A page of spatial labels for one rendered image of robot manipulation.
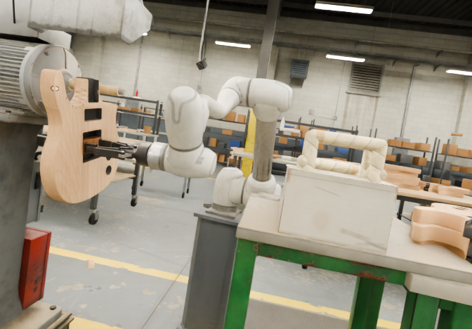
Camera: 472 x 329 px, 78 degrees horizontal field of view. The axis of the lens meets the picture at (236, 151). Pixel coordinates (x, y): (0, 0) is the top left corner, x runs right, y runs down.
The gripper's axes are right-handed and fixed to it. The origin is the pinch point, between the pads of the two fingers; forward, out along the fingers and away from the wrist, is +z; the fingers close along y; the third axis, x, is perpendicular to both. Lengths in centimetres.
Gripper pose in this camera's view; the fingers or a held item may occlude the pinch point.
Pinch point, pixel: (93, 145)
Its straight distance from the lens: 107.5
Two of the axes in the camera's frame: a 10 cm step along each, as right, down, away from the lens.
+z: -9.8, -1.5, 1.2
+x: 1.3, -9.7, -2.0
